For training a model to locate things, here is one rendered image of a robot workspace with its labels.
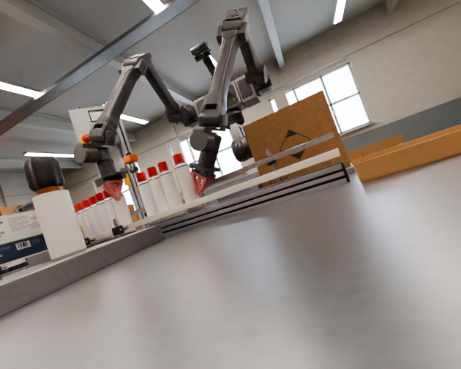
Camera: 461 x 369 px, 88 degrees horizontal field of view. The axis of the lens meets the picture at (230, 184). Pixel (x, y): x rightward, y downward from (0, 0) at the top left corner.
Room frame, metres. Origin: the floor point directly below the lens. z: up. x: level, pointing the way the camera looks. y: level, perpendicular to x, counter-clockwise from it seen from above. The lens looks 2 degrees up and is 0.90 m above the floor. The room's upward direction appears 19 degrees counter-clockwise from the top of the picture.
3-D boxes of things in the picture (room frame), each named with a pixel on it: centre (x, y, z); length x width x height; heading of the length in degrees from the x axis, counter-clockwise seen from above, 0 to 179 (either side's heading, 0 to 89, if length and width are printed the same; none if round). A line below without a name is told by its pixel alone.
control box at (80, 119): (1.10, 0.51, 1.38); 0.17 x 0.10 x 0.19; 118
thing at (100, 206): (1.03, 0.55, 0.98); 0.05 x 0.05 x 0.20
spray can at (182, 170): (0.82, 0.14, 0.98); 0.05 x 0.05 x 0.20
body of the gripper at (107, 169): (0.89, 0.42, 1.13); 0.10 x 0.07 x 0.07; 64
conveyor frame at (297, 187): (0.98, 0.45, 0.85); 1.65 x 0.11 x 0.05; 63
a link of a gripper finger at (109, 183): (0.90, 0.43, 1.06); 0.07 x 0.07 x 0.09; 64
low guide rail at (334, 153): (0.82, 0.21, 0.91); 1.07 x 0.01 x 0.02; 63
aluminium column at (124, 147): (1.13, 0.42, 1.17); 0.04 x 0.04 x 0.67; 63
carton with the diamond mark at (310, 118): (0.95, -0.30, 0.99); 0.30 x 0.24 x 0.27; 68
